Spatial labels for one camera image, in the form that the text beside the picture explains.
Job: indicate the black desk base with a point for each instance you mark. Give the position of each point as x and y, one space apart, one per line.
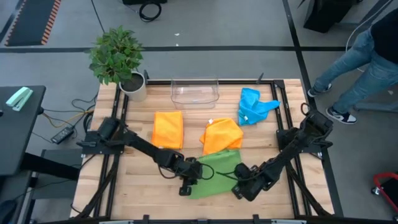
53 165

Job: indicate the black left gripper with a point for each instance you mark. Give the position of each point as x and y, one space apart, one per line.
191 171

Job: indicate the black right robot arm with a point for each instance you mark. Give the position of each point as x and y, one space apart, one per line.
295 146

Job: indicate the black side desk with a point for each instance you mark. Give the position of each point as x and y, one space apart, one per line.
18 133

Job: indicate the green microfiber towel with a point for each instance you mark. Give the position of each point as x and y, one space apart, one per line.
217 165

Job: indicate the black orange-edged floor mat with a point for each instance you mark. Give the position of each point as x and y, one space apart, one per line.
31 21

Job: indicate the red cart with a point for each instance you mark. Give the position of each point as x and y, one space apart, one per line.
385 179

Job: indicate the orange microfiber towel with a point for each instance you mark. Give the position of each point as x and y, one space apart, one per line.
168 130
222 135

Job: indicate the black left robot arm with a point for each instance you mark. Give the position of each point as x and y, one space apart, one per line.
140 146

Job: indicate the grey metal table foot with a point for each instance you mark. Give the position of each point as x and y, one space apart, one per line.
373 107

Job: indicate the green potted plant white pot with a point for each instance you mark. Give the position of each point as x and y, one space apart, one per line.
115 54

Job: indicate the person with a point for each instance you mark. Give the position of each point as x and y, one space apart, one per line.
357 62

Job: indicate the black cabinet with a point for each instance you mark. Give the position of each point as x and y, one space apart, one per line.
326 12

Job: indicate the clear plastic bin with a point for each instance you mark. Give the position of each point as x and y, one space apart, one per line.
194 93

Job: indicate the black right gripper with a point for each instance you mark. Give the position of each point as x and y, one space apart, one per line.
248 183

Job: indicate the blue microfiber towel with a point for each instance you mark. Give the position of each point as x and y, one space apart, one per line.
252 107

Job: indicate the mint green stapler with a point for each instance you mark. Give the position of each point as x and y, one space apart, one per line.
19 98

